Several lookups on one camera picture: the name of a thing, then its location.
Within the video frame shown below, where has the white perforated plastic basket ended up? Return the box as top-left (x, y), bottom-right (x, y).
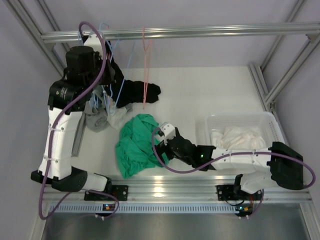
top-left (205, 111), bottom-right (285, 149)

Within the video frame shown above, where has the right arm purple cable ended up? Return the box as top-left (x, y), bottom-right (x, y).
top-left (151, 127), bottom-right (316, 221)

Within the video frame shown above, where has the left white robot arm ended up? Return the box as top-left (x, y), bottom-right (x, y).
top-left (30, 34), bottom-right (114, 200)

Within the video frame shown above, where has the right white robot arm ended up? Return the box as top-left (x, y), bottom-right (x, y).
top-left (151, 124), bottom-right (305, 199)

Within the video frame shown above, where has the blue hanger holding green shirt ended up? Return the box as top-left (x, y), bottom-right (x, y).
top-left (105, 39), bottom-right (130, 108)

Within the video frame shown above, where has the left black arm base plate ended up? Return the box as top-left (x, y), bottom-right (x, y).
top-left (84, 185), bottom-right (129, 201)

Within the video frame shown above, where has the white garment near hangers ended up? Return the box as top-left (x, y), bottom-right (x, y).
top-left (107, 103), bottom-right (133, 130)

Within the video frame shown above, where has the black garment on hanger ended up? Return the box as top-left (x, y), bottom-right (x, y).
top-left (107, 57), bottom-right (161, 110)

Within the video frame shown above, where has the aluminium hanging rail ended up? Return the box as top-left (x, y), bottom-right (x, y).
top-left (41, 21), bottom-right (320, 42)

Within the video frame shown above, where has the slotted grey cable duct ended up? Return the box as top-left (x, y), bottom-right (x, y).
top-left (55, 202), bottom-right (240, 214)

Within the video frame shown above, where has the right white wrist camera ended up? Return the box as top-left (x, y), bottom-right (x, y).
top-left (158, 122), bottom-right (176, 145)

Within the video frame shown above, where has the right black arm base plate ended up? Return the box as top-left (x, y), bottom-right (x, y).
top-left (216, 184), bottom-right (239, 201)

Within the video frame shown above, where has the white tank top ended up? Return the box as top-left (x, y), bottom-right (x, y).
top-left (210, 126), bottom-right (267, 150)

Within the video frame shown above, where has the pink wire hanger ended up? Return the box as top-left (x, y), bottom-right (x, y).
top-left (142, 27), bottom-right (152, 109)

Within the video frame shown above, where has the green shirt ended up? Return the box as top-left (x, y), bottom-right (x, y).
top-left (115, 114), bottom-right (162, 179)

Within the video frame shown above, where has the grey garment on hanger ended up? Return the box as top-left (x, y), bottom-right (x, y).
top-left (84, 101), bottom-right (109, 133)

